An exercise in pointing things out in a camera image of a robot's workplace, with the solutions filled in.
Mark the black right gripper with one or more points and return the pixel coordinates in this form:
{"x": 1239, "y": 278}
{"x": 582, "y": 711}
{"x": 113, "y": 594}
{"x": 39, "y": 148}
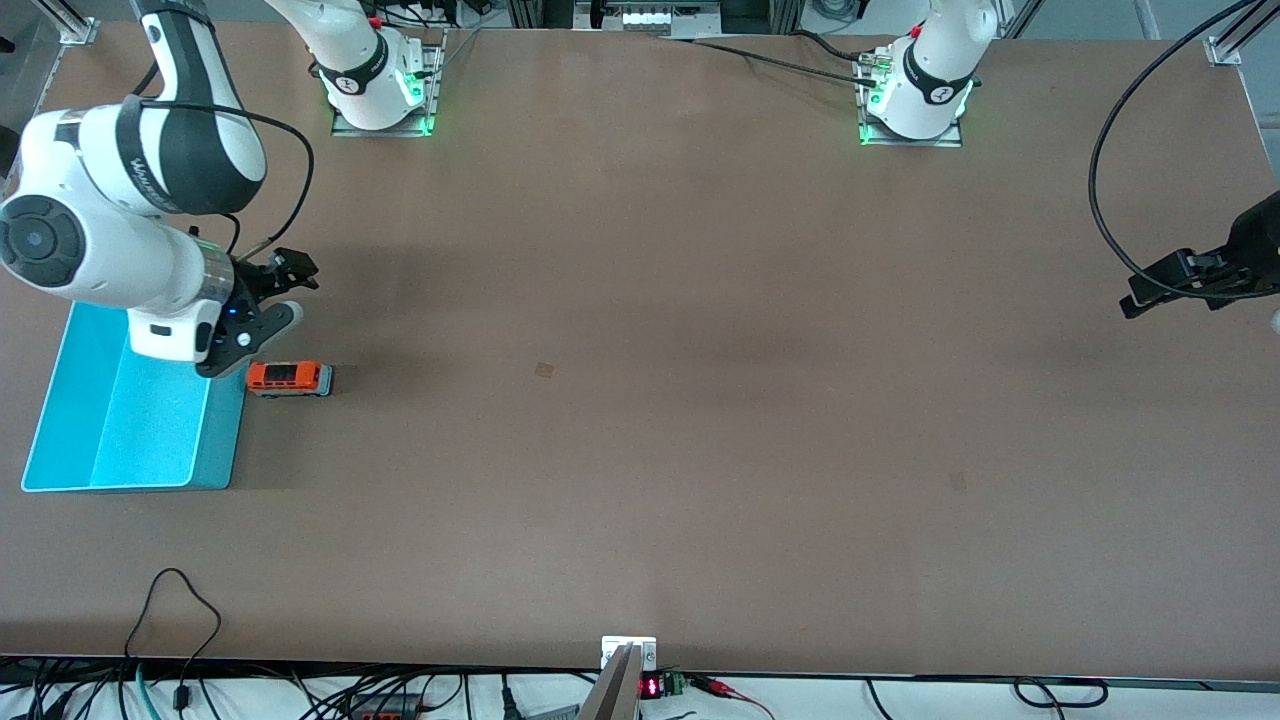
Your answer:
{"x": 252, "y": 281}

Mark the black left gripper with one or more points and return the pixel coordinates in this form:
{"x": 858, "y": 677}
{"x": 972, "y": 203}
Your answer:
{"x": 1252, "y": 243}

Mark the orange toy bus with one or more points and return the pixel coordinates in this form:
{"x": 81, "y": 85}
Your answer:
{"x": 285, "y": 378}

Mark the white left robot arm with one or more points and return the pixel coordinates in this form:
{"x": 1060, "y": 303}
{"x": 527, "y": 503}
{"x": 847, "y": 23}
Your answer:
{"x": 930, "y": 70}

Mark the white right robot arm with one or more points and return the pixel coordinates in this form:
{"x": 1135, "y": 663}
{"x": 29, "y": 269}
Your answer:
{"x": 100, "y": 250}

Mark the blue plastic box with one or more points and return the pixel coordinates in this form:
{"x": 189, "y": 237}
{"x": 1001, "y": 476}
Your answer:
{"x": 120, "y": 430}

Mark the grey power strip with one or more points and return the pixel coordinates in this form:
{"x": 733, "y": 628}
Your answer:
{"x": 385, "y": 707}

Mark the white lit device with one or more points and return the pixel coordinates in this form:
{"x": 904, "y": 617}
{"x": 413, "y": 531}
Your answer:
{"x": 655, "y": 17}

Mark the red LED display module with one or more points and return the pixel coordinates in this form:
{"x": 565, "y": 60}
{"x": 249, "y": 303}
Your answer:
{"x": 650, "y": 687}

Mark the green terminal block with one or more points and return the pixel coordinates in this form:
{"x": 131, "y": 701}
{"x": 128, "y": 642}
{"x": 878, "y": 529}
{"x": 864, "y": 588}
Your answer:
{"x": 675, "y": 684}

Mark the aluminium frame profile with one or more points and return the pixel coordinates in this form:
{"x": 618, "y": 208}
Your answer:
{"x": 75, "y": 25}
{"x": 1235, "y": 40}

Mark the white pole bracket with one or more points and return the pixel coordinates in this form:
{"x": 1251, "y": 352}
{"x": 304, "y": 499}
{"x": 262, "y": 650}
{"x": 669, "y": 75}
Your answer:
{"x": 645, "y": 650}

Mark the grey camera mount pole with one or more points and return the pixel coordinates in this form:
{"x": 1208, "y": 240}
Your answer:
{"x": 618, "y": 690}

